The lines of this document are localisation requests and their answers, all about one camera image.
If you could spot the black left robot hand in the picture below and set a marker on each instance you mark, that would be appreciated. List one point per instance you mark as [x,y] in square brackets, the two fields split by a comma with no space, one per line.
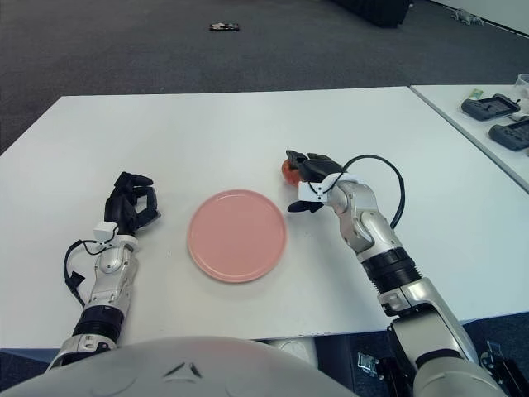
[120,207]

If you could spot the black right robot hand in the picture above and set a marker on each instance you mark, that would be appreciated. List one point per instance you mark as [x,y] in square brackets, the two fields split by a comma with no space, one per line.
[318,165]

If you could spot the yellow-red apple with sticker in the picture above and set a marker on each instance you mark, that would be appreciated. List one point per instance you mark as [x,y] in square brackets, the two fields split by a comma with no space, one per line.
[289,173]

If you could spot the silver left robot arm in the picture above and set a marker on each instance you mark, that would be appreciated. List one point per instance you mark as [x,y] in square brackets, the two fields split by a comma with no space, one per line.
[109,264]

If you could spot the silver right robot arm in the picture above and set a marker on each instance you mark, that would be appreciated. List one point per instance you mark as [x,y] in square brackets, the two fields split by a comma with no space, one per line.
[372,231]

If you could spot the pink round plate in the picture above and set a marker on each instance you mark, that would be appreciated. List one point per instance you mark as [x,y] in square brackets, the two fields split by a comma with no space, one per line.
[237,235]

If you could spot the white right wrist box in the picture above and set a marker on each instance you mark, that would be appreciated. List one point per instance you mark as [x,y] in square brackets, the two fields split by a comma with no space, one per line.
[310,191]

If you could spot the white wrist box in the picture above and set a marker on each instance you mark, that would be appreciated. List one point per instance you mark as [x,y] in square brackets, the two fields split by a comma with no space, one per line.
[104,231]
[310,191]

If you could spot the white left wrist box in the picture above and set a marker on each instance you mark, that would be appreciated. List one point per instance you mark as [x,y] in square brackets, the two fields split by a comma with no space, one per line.
[104,231]

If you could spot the black ribbed furniture block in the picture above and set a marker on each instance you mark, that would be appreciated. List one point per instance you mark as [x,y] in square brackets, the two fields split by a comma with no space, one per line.
[372,12]

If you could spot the small dark flat floor object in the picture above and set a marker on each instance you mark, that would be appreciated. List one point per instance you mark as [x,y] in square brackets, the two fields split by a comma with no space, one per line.
[225,27]

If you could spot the grey robot torso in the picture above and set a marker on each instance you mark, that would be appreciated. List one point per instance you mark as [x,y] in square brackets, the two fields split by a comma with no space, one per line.
[165,372]

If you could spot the small green packet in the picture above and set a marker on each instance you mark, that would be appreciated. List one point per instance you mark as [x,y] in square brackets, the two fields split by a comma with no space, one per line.
[476,94]

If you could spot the dark grey handheld controller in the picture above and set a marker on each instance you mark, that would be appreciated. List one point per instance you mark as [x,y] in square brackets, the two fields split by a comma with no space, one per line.
[487,108]
[510,134]

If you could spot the white round base part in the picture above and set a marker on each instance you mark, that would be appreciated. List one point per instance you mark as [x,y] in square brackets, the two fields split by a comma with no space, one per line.
[293,347]

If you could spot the clear plastic cup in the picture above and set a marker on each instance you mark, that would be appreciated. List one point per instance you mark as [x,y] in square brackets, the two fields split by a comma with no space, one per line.
[524,84]

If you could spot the metal clamp bracket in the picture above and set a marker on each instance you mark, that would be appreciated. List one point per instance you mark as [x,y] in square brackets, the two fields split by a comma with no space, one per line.
[496,357]
[367,364]

